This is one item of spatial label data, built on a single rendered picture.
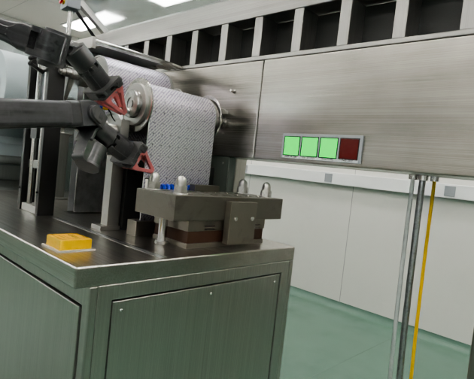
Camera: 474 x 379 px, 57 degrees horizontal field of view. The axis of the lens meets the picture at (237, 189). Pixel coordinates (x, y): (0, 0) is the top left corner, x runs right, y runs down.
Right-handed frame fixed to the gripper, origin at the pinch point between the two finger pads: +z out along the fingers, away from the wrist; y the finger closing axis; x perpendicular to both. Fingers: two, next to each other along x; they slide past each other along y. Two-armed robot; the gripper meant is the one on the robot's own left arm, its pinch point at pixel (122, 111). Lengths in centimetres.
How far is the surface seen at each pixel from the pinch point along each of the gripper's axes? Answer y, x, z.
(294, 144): 32.9, 19.7, 28.5
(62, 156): -67, -1, 25
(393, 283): -18, 102, 266
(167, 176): 7.3, -4.9, 19.3
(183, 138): 7.3, 6.6, 15.8
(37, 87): -37.8, 0.4, -8.3
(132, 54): -23.8, 27.3, 0.1
